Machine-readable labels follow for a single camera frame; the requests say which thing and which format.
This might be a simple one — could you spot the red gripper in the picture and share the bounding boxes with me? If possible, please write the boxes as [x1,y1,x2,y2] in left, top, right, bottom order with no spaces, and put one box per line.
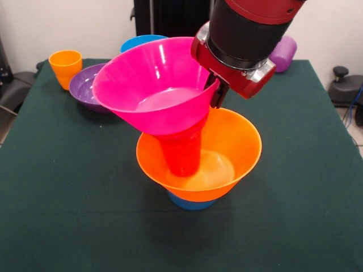
[190,41,276,109]

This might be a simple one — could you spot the large pink bowl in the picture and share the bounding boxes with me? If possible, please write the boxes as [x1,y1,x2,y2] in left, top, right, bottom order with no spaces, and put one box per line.
[91,36,221,136]

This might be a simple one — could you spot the large blue bowl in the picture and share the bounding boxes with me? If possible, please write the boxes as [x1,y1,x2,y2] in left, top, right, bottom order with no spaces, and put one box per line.
[120,35,168,54]

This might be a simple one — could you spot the small blue bowl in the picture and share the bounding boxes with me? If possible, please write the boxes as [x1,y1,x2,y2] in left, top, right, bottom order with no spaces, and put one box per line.
[167,190,217,211]

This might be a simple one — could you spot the blue cable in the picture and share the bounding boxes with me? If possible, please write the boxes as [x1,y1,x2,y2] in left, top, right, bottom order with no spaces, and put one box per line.
[343,84,363,128]

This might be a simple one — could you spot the small red bowl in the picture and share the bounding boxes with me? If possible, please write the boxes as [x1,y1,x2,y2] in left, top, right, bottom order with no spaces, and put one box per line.
[153,110,210,145]

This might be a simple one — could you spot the purple bowl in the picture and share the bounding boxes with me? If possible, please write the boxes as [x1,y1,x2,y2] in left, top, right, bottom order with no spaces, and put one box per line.
[69,63,113,114]

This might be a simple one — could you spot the yellow-orange cup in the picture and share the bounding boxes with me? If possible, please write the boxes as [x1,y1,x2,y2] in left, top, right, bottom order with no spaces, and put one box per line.
[48,50,83,91]

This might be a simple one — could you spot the large orange bowl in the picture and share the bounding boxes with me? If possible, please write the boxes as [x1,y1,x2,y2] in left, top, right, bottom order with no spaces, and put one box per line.
[136,107,262,203]

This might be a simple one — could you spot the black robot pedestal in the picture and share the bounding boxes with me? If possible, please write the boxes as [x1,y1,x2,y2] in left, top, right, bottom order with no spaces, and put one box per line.
[130,0,213,39]

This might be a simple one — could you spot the purple cup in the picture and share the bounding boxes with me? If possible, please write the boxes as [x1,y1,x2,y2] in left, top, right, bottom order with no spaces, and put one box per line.
[269,36,298,73]

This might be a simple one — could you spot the dark green tablecloth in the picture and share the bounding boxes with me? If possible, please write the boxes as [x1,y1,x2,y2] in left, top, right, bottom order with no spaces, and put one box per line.
[0,58,363,272]

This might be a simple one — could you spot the orange-red cup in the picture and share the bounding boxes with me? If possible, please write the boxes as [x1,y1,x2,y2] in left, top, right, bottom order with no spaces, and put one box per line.
[160,138,202,178]

